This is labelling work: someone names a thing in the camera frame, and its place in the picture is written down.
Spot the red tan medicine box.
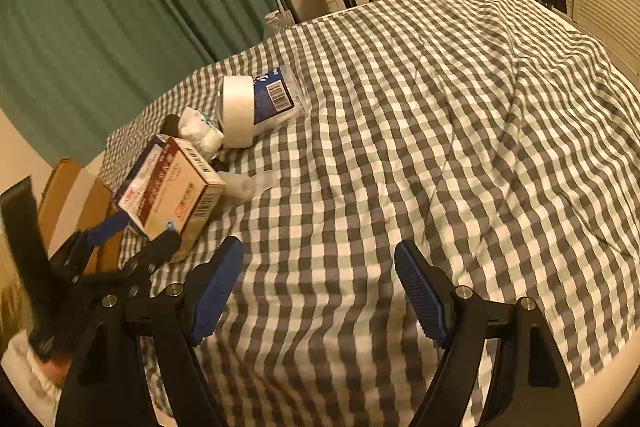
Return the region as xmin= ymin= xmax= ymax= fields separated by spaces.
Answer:
xmin=132 ymin=138 xmax=227 ymax=263

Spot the white tape roll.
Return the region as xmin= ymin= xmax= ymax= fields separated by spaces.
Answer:
xmin=217 ymin=65 xmax=305 ymax=150

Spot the blue white packet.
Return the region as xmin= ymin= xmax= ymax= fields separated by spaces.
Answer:
xmin=113 ymin=134 xmax=167 ymax=235

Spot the brown cardboard box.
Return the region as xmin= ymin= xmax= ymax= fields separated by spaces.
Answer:
xmin=38 ymin=158 xmax=115 ymax=258

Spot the white small figurine toy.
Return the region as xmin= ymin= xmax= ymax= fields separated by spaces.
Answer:
xmin=178 ymin=107 xmax=224 ymax=161

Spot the green curtain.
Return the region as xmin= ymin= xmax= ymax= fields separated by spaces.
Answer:
xmin=1 ymin=0 xmax=291 ymax=161

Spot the grey white checkered cloth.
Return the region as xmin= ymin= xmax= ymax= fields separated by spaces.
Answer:
xmin=101 ymin=0 xmax=639 ymax=426

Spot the clear water jug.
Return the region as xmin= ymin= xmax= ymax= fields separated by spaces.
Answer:
xmin=264 ymin=0 xmax=295 ymax=39

